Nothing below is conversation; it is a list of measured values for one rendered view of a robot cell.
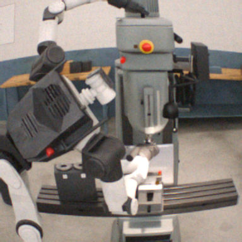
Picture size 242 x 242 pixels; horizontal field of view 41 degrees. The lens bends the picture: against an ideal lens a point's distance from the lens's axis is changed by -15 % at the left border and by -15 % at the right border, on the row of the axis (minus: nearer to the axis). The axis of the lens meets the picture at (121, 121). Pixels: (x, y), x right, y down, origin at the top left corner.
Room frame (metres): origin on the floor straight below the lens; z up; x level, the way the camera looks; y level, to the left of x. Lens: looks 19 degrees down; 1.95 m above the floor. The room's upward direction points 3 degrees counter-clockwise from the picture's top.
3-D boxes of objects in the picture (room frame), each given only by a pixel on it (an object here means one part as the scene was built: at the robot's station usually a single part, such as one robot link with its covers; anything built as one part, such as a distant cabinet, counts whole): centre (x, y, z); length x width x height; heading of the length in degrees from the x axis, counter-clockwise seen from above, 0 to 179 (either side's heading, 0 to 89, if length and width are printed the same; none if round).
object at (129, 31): (1.73, -0.13, 1.81); 0.47 x 0.26 x 0.16; 177
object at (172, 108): (1.50, -0.21, 1.48); 0.07 x 0.07 x 0.06
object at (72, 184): (1.74, 0.26, 1.02); 0.22 x 0.12 x 0.20; 97
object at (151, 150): (1.63, -0.10, 1.22); 0.13 x 0.12 x 0.10; 69
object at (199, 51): (2.00, -0.49, 1.62); 0.20 x 0.09 x 0.21; 177
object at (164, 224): (1.72, -0.13, 0.78); 0.50 x 0.35 x 0.12; 177
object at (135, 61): (1.76, -0.14, 1.68); 0.34 x 0.24 x 0.10; 177
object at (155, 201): (1.69, -0.14, 0.97); 0.35 x 0.15 x 0.11; 174
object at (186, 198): (1.72, -0.08, 0.88); 1.24 x 0.23 x 0.08; 87
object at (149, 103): (1.61, -0.13, 1.45); 0.04 x 0.04 x 0.21; 87
